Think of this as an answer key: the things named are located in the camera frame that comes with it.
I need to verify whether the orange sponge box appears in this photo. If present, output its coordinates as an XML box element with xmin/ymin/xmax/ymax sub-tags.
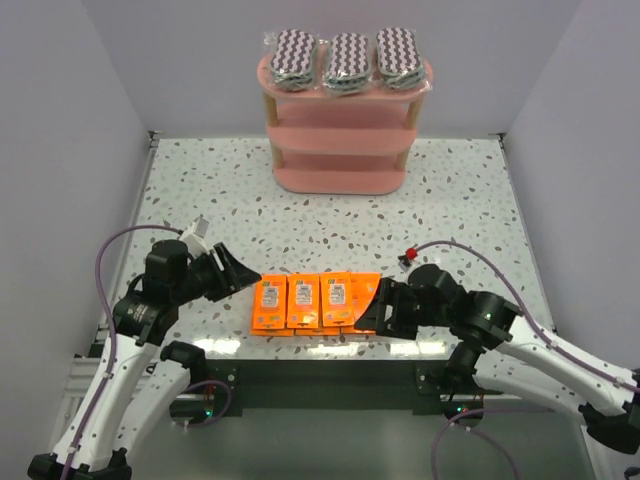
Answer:
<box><xmin>250</xmin><ymin>275</ymin><xmax>293</xmax><ymax>336</ymax></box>
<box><xmin>320</xmin><ymin>272</ymin><xmax>355</xmax><ymax>328</ymax></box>
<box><xmin>286</xmin><ymin>274</ymin><xmax>321</xmax><ymax>330</ymax></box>

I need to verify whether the striped sponge pack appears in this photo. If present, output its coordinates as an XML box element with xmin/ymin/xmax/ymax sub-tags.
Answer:
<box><xmin>264</xmin><ymin>29</ymin><xmax>319</xmax><ymax>92</ymax></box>
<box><xmin>322</xmin><ymin>32</ymin><xmax>373</xmax><ymax>97</ymax></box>
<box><xmin>375</xmin><ymin>27</ymin><xmax>432</xmax><ymax>91</ymax></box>

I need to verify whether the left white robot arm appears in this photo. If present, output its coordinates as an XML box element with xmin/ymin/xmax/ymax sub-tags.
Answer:
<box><xmin>27</xmin><ymin>234</ymin><xmax>262</xmax><ymax>479</ymax></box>

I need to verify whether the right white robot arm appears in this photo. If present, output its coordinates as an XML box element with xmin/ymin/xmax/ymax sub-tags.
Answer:
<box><xmin>355</xmin><ymin>264</ymin><xmax>639</xmax><ymax>454</ymax></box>

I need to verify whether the pink three-tier shelf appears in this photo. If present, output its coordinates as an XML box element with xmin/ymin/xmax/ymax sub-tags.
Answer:
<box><xmin>257</xmin><ymin>57</ymin><xmax>428</xmax><ymax>195</ymax></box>

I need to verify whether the orange flat pack right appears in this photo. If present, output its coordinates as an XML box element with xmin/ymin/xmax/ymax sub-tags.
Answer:
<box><xmin>350</xmin><ymin>272</ymin><xmax>381</xmax><ymax>321</ymax></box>

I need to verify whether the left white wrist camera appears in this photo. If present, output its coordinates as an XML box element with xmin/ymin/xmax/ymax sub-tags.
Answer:
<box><xmin>178</xmin><ymin>216</ymin><xmax>210</xmax><ymax>259</ymax></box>

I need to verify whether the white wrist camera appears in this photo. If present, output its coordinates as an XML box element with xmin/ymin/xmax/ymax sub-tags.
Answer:
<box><xmin>178</xmin><ymin>216</ymin><xmax>210</xmax><ymax>259</ymax></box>
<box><xmin>398</xmin><ymin>247</ymin><xmax>418</xmax><ymax>268</ymax></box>

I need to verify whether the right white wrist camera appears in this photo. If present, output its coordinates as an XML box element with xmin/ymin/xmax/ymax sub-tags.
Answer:
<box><xmin>398</xmin><ymin>247</ymin><xmax>418</xmax><ymax>268</ymax></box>

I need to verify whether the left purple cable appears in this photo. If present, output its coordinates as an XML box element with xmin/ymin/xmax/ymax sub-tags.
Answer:
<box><xmin>59</xmin><ymin>223</ymin><xmax>234</xmax><ymax>480</ymax></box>

